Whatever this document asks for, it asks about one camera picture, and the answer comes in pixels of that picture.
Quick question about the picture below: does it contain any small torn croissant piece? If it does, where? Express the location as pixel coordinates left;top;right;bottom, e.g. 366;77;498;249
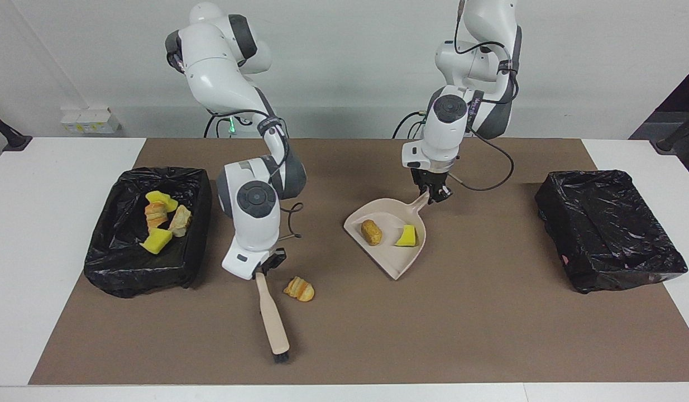
283;276;315;303

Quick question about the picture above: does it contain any beige hand brush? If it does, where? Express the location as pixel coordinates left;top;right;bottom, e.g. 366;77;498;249
255;271;291;364

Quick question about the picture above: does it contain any brown oval toy bread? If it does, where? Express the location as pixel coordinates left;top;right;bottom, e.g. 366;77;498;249
360;219;383;246

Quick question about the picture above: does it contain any beige plastic dustpan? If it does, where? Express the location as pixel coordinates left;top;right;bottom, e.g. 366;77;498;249
343;190;432;281

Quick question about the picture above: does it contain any pale torn bread chunk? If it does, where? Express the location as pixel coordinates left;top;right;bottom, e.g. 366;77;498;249
169;204;193;238

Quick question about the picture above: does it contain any orange striped toy croissant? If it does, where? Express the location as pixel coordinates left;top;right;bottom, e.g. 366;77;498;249
145;202;169;229

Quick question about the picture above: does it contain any notched yellow sponge piece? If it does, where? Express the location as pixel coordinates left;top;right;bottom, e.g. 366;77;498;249
145;190;179;213

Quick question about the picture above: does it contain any black bagged bin pink mark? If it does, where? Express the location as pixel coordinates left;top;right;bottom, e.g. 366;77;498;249
534;170;689;295

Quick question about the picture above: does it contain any brown table mat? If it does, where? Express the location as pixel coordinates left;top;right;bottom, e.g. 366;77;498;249
29;138;689;386

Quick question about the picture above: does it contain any black stand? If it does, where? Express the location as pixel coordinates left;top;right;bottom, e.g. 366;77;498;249
0;107;32;152
655;109;689;154

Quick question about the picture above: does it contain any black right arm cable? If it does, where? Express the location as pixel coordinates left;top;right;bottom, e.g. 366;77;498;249
204;109;304;241

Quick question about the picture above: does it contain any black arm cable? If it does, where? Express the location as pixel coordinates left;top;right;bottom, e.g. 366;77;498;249
392;0;521;192
204;109;304;241

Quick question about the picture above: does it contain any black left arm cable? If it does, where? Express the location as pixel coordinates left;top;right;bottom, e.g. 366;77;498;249
392;0;521;192

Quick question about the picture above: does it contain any white wall power strip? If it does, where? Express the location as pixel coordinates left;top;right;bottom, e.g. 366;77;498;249
61;107;121;135

